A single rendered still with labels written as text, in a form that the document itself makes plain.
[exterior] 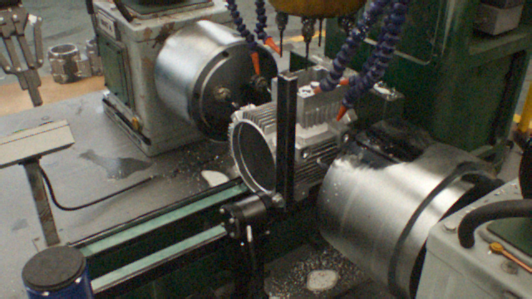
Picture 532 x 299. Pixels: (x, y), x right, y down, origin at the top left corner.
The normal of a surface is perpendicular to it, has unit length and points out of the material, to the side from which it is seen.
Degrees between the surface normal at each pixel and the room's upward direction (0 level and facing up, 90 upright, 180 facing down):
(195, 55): 39
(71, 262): 0
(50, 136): 54
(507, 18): 90
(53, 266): 0
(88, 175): 0
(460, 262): 90
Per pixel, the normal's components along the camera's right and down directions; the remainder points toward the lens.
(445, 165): -0.13, -0.78
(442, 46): -0.82, 0.31
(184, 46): -0.47, -0.50
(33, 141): 0.47, -0.14
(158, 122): 0.58, 0.44
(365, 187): -0.63, -0.29
